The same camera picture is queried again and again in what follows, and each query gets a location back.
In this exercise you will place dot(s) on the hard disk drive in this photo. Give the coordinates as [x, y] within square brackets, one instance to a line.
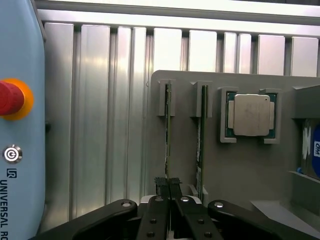
[311, 147]

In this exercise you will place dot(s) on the silver CPU chip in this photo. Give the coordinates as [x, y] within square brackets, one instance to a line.
[251, 114]

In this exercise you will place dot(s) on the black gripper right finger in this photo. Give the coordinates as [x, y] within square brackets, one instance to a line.
[197, 217]

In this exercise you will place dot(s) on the light blue teach pendant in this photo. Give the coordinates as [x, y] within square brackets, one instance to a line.
[21, 120]

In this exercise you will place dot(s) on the red emergency stop button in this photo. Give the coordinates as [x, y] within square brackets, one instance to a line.
[13, 99]

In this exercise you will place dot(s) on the grey parts rack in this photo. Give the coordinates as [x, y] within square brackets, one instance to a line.
[250, 160]

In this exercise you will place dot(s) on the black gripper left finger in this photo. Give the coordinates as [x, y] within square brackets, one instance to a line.
[155, 217]

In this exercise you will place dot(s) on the round silver power button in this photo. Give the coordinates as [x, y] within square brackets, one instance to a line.
[12, 154]

